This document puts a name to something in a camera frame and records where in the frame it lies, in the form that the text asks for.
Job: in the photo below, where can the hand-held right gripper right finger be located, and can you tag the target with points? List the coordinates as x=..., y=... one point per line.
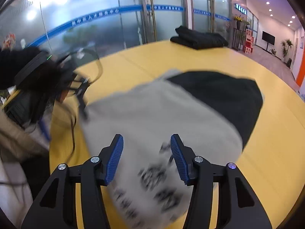
x=180, y=159

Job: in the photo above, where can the black folded garment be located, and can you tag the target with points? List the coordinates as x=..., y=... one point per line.
x=197, y=38

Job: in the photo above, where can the person's beige coat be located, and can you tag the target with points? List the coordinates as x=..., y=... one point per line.
x=19, y=133

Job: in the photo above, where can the glowing wall sign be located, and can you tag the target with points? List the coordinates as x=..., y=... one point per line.
x=240, y=8

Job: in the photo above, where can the black flower stand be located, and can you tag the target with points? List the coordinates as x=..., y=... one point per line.
x=238, y=38

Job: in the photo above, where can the black television on stand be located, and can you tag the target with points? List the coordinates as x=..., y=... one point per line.
x=268, y=37

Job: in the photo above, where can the sunflower bouquet in vase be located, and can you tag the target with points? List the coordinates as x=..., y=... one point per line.
x=239, y=19

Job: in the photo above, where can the stack of red boxes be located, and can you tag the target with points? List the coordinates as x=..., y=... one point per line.
x=248, y=41

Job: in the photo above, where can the person's head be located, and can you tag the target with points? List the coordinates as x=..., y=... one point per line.
x=14, y=66

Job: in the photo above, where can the blue wall sign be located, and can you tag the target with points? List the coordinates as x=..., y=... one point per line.
x=302, y=43

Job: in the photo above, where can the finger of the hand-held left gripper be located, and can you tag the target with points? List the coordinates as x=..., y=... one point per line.
x=83, y=107

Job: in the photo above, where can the frosted glass partition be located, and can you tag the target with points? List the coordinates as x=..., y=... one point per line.
x=107, y=16

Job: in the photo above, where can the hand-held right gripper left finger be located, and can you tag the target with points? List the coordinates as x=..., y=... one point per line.
x=114, y=157

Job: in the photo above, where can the grey and black jacket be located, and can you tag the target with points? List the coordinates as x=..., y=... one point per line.
x=143, y=114

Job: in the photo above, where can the small potted floor plant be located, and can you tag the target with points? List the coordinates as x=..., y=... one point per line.
x=273, y=51

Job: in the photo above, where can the tall potted palm plant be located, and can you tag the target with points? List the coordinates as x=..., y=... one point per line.
x=286, y=46

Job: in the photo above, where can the orange pillar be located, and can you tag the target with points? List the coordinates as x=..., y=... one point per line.
x=301, y=74

